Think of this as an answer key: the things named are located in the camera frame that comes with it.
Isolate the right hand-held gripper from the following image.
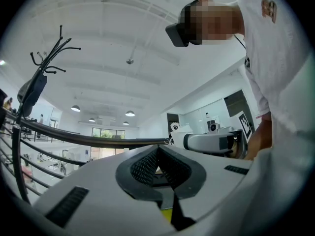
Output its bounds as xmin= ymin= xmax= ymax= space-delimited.
xmin=183 ymin=111 xmax=254 ymax=160

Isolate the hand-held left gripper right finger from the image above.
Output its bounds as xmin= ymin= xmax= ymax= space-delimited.
xmin=158 ymin=144 xmax=254 ymax=223

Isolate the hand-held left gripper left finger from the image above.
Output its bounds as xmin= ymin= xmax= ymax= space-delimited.
xmin=31 ymin=144 xmax=178 ymax=236

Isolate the person's right forearm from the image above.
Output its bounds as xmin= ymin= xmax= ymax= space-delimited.
xmin=243 ymin=112 xmax=274 ymax=161

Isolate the black metal railing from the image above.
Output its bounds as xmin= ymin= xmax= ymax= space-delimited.
xmin=0 ymin=112 xmax=170 ymax=196

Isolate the dark doorway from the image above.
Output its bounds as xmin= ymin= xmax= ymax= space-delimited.
xmin=166 ymin=112 xmax=182 ymax=139

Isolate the window with green view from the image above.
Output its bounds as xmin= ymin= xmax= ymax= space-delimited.
xmin=92 ymin=128 xmax=126 ymax=140

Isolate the black coat rack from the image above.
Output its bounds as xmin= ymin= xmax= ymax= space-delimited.
xmin=12 ymin=25 xmax=82 ymax=204

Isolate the person's white T-shirt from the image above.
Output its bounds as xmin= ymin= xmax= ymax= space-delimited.
xmin=237 ymin=0 xmax=315 ymax=139

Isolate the black hanging bag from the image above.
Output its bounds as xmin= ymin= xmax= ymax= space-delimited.
xmin=17 ymin=75 xmax=48 ymax=118

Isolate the person's head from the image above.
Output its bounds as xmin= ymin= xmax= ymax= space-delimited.
xmin=178 ymin=0 xmax=246 ymax=46

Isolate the black wall panel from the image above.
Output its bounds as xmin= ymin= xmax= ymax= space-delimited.
xmin=223 ymin=89 xmax=256 ymax=135

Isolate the black lanyard with badge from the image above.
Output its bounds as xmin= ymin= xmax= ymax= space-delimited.
xmin=233 ymin=34 xmax=252 ymax=69

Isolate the black head-worn camera headset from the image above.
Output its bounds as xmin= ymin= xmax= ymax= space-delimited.
xmin=165 ymin=0 xmax=201 ymax=48

